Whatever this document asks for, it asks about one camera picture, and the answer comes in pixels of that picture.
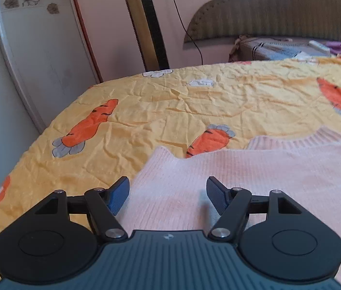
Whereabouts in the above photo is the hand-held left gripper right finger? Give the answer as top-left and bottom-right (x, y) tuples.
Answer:
(206, 176), (301, 242)

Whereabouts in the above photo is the pink knitted sweater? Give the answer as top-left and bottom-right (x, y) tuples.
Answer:
(127, 127), (341, 266)

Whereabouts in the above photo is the yellow carrot-print bedsheet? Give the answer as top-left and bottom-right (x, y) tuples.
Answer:
(0, 58), (341, 281)

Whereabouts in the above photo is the black power cable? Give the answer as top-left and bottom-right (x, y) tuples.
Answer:
(164, 0), (204, 66)

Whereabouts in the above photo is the white wardrobe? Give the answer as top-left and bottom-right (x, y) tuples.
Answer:
(0, 0), (104, 233)

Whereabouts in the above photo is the gold and black tower fan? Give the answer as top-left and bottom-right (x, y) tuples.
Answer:
(118, 0), (171, 71)

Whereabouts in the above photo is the white remote control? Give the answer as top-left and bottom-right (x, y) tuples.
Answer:
(309, 40), (331, 54)

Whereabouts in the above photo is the purple cloth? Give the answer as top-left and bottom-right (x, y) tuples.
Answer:
(324, 41), (341, 55)

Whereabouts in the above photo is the olive padded headboard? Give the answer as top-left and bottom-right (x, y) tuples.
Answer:
(183, 0), (341, 50)

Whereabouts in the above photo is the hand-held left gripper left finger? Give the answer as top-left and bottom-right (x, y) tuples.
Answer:
(34, 176), (131, 242)

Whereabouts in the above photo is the pile of clothes and pillow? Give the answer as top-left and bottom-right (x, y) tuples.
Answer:
(229, 35), (341, 65)

